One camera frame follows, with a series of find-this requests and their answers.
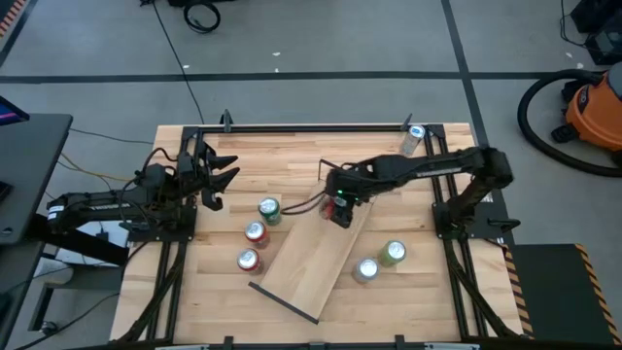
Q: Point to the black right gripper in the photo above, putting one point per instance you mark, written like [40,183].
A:
[342,214]

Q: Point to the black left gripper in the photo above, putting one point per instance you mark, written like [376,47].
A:
[196,170]

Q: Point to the silver soda can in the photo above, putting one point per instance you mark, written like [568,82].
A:
[365,269]

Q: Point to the green Sprite can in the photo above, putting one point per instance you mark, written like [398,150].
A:
[269,210]

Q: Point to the light green soda can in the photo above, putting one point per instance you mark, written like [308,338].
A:
[392,253]

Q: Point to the red Fanta strawberry can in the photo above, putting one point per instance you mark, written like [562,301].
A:
[249,260]
[255,232]

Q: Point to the slim silver blue can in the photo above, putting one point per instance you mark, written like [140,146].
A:
[412,139]

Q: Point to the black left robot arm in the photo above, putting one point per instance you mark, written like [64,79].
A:
[97,209]

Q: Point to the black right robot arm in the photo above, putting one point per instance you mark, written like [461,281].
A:
[427,167]

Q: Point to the wooden shelf with black legs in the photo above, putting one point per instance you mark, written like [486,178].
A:
[311,257]

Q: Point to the white flat box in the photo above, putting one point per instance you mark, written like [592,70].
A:
[112,232]

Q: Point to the black desk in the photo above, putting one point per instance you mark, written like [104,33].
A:
[29,170]

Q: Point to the orange shop vacuum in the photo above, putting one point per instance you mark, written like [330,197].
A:
[595,114]
[522,116]

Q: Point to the lit computer monitor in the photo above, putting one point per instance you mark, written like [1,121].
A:
[10,114]

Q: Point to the black platform with hazard stripes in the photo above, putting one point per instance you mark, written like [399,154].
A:
[554,291]

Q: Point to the black equipment cases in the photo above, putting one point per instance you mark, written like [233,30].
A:
[605,39]

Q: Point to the black aluminium table frame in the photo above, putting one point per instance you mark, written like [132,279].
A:
[311,129]

